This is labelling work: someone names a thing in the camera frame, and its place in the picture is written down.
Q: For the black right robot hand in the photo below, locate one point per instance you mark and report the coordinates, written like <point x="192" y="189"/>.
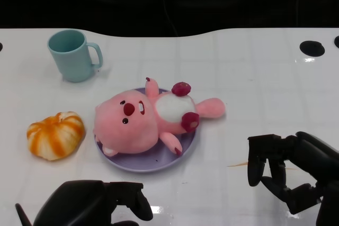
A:
<point x="312" y="154"/>

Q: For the orange white striped pumpkin toy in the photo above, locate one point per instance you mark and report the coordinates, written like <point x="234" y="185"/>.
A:
<point x="53" y="136"/>

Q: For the thin black rod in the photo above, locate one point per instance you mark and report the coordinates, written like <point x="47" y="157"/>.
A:
<point x="22" y="215"/>

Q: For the teal plastic mug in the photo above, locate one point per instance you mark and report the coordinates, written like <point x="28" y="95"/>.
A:
<point x="74" y="62"/>

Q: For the purple plastic plate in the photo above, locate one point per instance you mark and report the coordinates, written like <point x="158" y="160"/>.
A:
<point x="148" y="161"/>

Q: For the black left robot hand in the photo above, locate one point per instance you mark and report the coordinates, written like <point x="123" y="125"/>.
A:
<point x="76" y="202"/>

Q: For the pink plush beaver doll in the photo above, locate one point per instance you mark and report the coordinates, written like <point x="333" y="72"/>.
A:
<point x="127" y="130"/>

